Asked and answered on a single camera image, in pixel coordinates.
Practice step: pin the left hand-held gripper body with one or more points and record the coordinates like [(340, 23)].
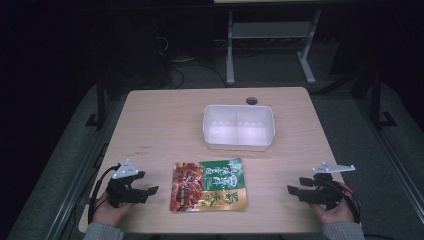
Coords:
[(124, 193)]

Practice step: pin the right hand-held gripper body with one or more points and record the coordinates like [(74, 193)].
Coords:
[(325, 193)]

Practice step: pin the green and red food packet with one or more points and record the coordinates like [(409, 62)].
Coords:
[(208, 185)]

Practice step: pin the white divided plastic container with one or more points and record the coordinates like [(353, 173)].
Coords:
[(238, 128)]

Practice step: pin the person's right hand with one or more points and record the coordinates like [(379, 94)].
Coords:
[(335, 215)]

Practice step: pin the person's left hand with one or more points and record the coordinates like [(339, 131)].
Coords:
[(108, 213)]

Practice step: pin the black metal stand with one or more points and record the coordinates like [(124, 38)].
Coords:
[(376, 100), (101, 103)]

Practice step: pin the metal floor rail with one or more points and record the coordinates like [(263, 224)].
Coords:
[(393, 156), (78, 180)]

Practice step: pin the white metal desk frame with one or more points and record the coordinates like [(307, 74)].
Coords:
[(270, 30)]

